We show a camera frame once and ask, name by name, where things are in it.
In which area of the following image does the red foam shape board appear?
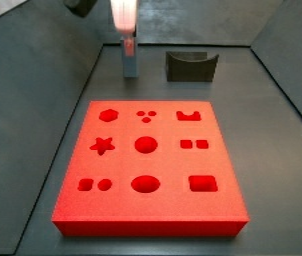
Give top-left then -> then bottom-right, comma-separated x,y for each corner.
51,101 -> 248,237

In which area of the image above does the black curved object holder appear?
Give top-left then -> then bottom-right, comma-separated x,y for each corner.
165,51 -> 218,82

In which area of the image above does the silver blue gripper finger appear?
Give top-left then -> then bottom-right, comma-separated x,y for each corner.
109,0 -> 138,78

